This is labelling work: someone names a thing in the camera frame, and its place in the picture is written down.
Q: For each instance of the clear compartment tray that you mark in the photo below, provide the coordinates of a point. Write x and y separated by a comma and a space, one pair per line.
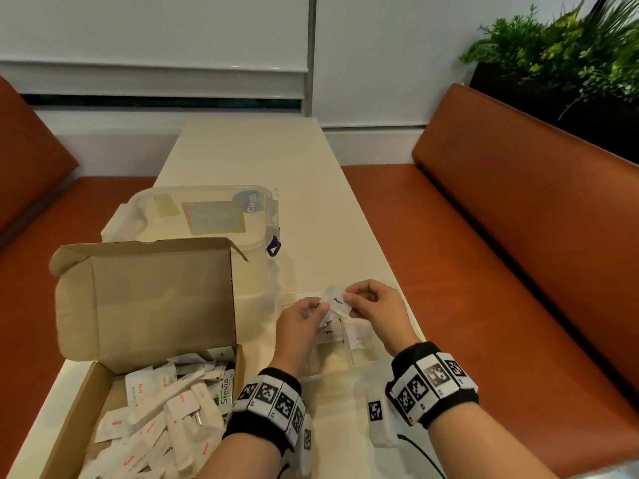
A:
334, 364

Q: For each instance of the black planter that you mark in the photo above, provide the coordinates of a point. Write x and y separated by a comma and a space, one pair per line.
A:
539, 99

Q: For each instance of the person's left forearm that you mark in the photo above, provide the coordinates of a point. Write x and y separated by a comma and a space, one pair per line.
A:
239, 458

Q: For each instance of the brown cardboard box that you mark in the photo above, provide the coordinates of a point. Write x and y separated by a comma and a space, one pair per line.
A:
150, 299

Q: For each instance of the orange leather bench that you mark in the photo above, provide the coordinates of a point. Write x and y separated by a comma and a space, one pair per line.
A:
499, 244
35, 219

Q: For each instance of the person's right hand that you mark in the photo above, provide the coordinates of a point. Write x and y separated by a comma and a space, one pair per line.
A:
389, 319

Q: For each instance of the green leafy plant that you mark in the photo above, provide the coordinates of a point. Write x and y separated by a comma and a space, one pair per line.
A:
549, 44

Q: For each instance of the pile of white sachets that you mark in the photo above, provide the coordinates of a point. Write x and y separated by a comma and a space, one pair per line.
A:
160, 424

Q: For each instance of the white roller blind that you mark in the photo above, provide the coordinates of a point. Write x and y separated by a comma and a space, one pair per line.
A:
150, 29

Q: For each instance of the clear lidded plastic container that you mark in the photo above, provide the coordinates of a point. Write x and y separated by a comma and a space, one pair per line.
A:
209, 216

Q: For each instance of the black wristband with marker tiles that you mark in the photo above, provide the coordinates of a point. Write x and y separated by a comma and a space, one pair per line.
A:
432, 384
267, 404

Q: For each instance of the person's right forearm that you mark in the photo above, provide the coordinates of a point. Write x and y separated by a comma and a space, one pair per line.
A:
484, 448

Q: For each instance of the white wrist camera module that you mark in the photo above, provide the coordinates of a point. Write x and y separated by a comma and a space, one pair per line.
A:
379, 419
304, 444

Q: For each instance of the grey metal bar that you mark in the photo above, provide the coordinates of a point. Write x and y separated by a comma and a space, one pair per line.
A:
614, 471

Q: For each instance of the grey window frame post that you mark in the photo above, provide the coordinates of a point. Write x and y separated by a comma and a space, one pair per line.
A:
309, 44

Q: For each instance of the person's left hand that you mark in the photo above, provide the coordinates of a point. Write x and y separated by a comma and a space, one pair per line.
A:
297, 334

